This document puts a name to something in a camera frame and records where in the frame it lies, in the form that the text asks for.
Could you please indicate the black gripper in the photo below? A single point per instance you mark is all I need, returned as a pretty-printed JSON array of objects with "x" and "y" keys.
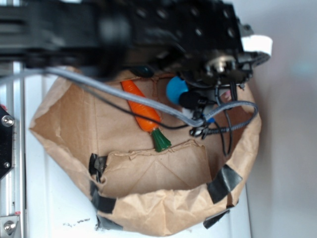
[{"x": 202, "y": 41}]

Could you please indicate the blue foam ball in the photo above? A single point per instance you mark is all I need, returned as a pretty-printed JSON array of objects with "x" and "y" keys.
[{"x": 175, "y": 88}]

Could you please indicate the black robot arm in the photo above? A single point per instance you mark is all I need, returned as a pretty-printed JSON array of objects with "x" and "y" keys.
[{"x": 93, "y": 35}]

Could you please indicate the dark green toy cucumber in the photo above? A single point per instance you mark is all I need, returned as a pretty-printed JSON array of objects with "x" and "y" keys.
[{"x": 142, "y": 71}]

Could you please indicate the orange toy carrot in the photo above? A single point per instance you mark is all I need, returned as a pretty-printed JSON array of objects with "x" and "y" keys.
[{"x": 150, "y": 124}]

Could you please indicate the brown paper bag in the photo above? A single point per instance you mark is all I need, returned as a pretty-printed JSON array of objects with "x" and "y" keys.
[{"x": 133, "y": 187}]

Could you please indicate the black octagonal mount plate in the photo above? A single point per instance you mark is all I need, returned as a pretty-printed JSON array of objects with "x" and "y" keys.
[{"x": 6, "y": 142}]

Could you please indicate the aluminium rail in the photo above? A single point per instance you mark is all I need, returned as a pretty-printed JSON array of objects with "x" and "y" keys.
[{"x": 12, "y": 180}]

